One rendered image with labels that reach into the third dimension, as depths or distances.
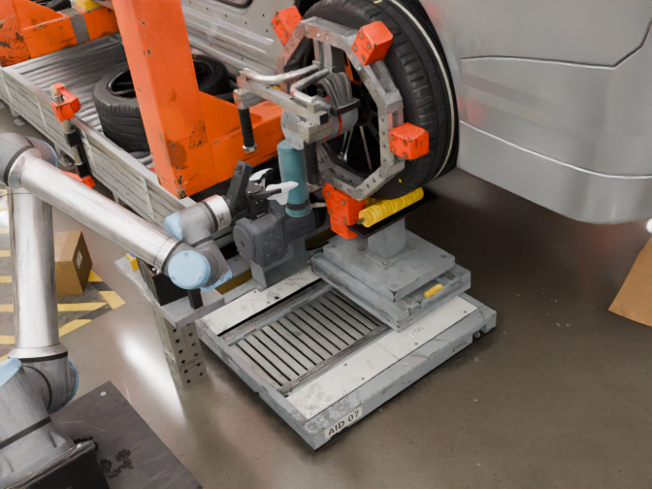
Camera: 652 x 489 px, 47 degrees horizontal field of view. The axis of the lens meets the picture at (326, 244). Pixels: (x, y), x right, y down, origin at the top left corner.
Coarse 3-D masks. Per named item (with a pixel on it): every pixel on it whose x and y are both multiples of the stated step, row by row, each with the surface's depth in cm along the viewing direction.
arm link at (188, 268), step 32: (0, 160) 180; (32, 160) 182; (32, 192) 183; (64, 192) 180; (96, 192) 182; (96, 224) 179; (128, 224) 179; (160, 256) 177; (192, 256) 175; (192, 288) 177
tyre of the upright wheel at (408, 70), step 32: (352, 0) 218; (384, 0) 218; (416, 0) 220; (416, 32) 213; (416, 64) 209; (416, 96) 210; (448, 96) 215; (448, 128) 220; (416, 160) 222; (448, 160) 231; (384, 192) 242
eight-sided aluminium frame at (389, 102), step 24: (312, 24) 222; (336, 24) 220; (288, 48) 236; (288, 72) 245; (360, 72) 211; (384, 72) 211; (384, 96) 209; (384, 120) 212; (384, 144) 217; (336, 168) 252; (384, 168) 221; (360, 192) 237
